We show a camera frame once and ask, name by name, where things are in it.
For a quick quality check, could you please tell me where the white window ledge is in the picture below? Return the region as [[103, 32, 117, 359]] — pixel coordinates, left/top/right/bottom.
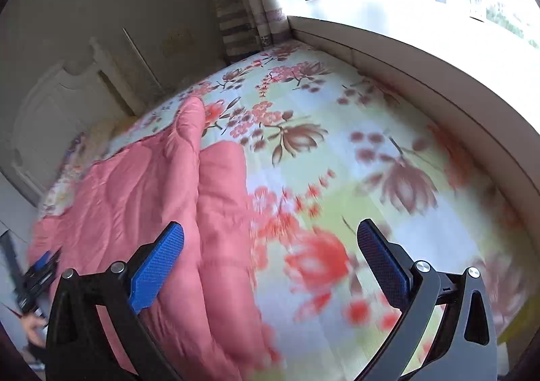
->
[[287, 0, 540, 215]]

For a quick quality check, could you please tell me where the pink quilted comforter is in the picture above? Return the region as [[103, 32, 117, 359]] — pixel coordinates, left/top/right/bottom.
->
[[27, 96, 280, 381]]

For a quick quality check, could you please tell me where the white headboard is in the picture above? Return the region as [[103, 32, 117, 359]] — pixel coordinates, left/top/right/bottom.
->
[[7, 37, 166, 201]]

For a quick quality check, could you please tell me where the floral bed sheet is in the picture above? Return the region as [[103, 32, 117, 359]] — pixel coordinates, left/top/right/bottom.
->
[[40, 41, 533, 381]]

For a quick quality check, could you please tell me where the beige curtain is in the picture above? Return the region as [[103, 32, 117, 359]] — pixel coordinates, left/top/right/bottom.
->
[[197, 0, 297, 66]]

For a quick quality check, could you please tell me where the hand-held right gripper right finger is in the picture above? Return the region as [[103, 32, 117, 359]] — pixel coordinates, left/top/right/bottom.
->
[[356, 218, 498, 381]]

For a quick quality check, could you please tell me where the patterned red blue pillow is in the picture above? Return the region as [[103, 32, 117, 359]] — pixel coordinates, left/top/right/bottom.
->
[[61, 130, 92, 173]]

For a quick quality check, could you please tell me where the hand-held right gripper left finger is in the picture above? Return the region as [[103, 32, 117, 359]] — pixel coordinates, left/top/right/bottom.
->
[[46, 221, 186, 381]]

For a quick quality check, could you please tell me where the person's left hand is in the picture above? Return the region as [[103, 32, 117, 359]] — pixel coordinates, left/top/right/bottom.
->
[[21, 316, 50, 345]]

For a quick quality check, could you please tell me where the cream floral pillow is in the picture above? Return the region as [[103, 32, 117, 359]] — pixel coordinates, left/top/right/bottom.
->
[[86, 117, 132, 146]]

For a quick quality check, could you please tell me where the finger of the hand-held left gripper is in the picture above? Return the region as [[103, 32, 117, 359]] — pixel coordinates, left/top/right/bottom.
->
[[32, 250, 62, 277]]

